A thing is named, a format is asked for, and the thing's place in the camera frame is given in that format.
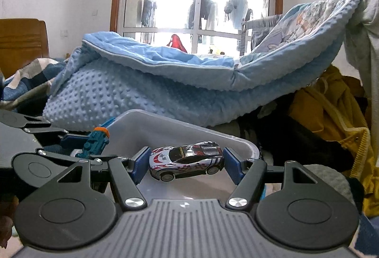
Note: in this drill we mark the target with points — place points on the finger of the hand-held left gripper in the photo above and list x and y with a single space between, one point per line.
74 138
66 157

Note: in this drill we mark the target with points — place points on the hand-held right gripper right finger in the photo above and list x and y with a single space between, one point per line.
232 167

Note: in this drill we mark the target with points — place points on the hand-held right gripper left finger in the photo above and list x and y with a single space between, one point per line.
142 165

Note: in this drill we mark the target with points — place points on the blue toy gun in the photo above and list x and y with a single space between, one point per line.
96 142

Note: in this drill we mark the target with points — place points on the silver toy race car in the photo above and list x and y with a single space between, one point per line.
183 157

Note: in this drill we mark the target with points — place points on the grey plastic container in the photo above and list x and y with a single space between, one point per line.
165 130

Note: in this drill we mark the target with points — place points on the blue plaid bedding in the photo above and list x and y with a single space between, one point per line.
29 80

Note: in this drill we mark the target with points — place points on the black clothing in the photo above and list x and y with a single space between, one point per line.
296 142

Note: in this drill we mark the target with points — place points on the blue dotted blanket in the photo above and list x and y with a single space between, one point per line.
148 92

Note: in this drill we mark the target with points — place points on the grey cloth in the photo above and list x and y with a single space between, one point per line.
331 181

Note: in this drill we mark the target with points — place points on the wooden headboard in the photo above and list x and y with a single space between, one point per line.
20 42

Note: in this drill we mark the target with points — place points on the yellow jacket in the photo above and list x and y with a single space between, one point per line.
325 110

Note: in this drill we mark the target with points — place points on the red bag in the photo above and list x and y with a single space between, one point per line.
177 42

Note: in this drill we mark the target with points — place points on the grey baby crib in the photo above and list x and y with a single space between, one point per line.
260 27

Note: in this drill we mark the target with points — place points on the hanging light blue garment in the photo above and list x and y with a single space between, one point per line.
237 9

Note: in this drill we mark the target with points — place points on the hanging dark garment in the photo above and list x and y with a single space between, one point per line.
201 9

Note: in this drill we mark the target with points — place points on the pale white cloth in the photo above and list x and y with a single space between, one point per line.
367 39

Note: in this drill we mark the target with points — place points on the white wall socket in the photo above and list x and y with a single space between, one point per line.
64 32

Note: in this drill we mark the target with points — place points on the white wall switch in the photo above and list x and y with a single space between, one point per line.
94 12

